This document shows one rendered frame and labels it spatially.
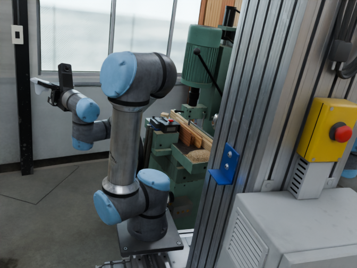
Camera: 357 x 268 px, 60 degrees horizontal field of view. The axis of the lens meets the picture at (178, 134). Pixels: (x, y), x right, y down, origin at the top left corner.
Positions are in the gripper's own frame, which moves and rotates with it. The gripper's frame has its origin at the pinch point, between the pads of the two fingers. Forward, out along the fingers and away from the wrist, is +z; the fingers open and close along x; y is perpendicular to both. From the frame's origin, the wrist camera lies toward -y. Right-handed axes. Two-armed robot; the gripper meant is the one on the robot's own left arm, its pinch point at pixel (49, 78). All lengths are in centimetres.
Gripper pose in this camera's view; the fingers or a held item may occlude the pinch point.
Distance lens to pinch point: 139.5
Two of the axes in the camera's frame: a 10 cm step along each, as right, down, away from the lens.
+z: -6.7, -3.8, 6.4
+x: 7.0, -0.4, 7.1
